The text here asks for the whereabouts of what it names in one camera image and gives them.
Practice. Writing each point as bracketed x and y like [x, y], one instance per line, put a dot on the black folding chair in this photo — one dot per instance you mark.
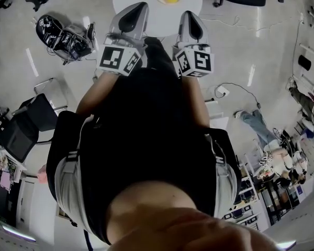
[36, 114]

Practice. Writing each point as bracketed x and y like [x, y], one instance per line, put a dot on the person's left forearm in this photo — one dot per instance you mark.
[94, 93]

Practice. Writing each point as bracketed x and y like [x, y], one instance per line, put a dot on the white cabinet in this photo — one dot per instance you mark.
[39, 210]

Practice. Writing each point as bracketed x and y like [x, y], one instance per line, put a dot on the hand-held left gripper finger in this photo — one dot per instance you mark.
[136, 27]
[114, 25]

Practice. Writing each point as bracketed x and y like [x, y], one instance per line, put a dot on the person's grey shoulder harness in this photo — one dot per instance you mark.
[65, 192]

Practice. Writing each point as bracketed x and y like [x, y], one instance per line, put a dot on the black cylindrical bin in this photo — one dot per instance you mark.
[304, 63]

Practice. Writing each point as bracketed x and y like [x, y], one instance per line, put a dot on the pink cloth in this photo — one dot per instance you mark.
[42, 175]

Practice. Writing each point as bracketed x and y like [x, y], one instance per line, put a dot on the black helmet with printed tags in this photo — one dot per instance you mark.
[49, 29]

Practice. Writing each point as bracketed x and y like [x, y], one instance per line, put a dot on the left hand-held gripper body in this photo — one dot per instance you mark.
[111, 59]

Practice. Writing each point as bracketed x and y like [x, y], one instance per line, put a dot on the person's head and neck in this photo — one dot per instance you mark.
[172, 218]

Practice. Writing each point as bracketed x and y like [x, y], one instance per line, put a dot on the white flat box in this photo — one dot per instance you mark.
[218, 121]

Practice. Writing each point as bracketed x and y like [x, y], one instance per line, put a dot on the white power adapter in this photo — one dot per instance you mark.
[222, 91]

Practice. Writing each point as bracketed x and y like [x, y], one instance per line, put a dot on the person's black clothing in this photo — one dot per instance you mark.
[146, 140]

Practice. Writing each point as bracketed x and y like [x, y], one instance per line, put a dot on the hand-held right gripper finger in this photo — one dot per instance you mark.
[183, 33]
[199, 33]

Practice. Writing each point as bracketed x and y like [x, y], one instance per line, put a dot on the person's right forearm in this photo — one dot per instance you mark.
[196, 101]

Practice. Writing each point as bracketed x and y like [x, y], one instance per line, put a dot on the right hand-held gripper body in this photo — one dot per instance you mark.
[201, 61]

